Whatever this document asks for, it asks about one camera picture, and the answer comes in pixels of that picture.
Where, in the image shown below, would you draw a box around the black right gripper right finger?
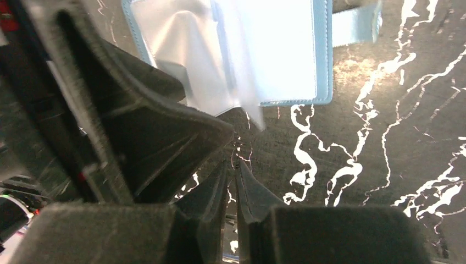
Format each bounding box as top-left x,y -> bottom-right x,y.
235,161 -> 430,263

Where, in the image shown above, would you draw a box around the blue leather card holder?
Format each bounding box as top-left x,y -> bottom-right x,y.
121,1 -> 382,129

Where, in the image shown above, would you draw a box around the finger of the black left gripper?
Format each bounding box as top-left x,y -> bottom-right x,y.
22,1 -> 234,203

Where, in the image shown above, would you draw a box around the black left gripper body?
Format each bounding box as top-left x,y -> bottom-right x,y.
1,1 -> 133,242

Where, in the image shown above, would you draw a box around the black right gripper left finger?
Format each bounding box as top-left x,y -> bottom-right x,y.
10,162 -> 229,263

